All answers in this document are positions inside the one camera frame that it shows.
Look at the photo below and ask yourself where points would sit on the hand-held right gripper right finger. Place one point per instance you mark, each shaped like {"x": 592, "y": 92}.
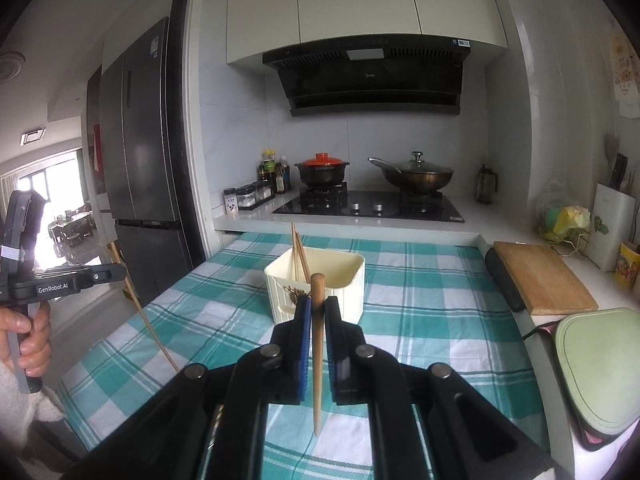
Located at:
{"x": 336, "y": 355}

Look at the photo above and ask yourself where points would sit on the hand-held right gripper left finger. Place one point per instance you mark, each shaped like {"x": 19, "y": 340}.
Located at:
{"x": 302, "y": 355}

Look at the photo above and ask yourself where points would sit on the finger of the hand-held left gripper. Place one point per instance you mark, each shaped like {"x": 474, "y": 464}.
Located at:
{"x": 107, "y": 275}

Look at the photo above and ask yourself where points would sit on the wooden chopstick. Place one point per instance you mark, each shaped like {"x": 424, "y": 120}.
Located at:
{"x": 317, "y": 360}
{"x": 305, "y": 265}
{"x": 301, "y": 257}
{"x": 145, "y": 315}
{"x": 294, "y": 255}

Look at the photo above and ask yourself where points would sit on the cream plastic utensil holder box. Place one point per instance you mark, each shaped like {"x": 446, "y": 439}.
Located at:
{"x": 345, "y": 300}

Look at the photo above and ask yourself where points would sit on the person's left forearm white sleeve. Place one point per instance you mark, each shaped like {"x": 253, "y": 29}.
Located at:
{"x": 25, "y": 415}

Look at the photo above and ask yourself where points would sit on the person's left hand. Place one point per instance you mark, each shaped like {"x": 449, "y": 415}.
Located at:
{"x": 35, "y": 350}

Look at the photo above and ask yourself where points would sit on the wooden dining table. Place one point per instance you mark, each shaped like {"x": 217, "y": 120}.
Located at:
{"x": 70, "y": 230}

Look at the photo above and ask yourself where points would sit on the teal checked tablecloth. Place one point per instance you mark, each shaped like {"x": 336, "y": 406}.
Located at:
{"x": 425, "y": 310}

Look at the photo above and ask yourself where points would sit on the ceiling vent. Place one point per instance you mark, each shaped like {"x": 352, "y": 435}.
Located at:
{"x": 33, "y": 136}

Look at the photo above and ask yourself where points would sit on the red hanging decoration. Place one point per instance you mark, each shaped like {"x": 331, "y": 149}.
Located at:
{"x": 97, "y": 147}

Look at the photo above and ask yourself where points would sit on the grey refrigerator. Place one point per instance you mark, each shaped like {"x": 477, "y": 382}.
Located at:
{"x": 145, "y": 160}

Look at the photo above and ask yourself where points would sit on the black gas stove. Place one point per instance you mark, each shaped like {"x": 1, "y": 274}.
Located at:
{"x": 300, "y": 207}

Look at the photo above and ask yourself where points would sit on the row of spice jars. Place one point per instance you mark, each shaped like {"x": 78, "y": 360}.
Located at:
{"x": 247, "y": 197}

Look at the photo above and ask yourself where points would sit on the round ceiling light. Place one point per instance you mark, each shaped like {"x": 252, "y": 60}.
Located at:
{"x": 10, "y": 66}

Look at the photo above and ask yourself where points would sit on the dark sauce bottle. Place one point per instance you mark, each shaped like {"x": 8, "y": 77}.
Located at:
{"x": 282, "y": 177}

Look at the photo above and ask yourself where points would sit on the black clay pot orange lid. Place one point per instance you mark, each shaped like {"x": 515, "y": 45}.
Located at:
{"x": 322, "y": 172}

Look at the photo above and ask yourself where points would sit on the yellow cap sauce bottle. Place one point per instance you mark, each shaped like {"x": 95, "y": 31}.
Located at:
{"x": 269, "y": 170}

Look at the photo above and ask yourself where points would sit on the wok with glass lid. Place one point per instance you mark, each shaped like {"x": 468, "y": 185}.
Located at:
{"x": 415, "y": 177}

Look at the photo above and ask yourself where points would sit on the wooden cutting board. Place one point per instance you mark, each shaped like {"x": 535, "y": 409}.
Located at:
{"x": 545, "y": 280}

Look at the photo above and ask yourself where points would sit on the yellow green plastic bag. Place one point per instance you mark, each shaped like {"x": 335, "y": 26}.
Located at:
{"x": 565, "y": 220}

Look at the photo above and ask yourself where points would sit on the green cutting board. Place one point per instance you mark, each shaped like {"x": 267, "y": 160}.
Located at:
{"x": 605, "y": 375}

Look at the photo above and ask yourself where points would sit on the black range hood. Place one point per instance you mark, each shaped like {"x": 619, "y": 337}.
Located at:
{"x": 370, "y": 85}

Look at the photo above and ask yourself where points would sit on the white knife block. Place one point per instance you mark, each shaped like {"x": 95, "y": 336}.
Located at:
{"x": 607, "y": 240}

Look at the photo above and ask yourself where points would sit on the white wall cabinets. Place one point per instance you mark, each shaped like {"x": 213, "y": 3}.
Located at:
{"x": 350, "y": 0}

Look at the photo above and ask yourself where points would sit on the wall calendar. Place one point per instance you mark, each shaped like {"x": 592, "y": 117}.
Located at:
{"x": 625, "y": 75}

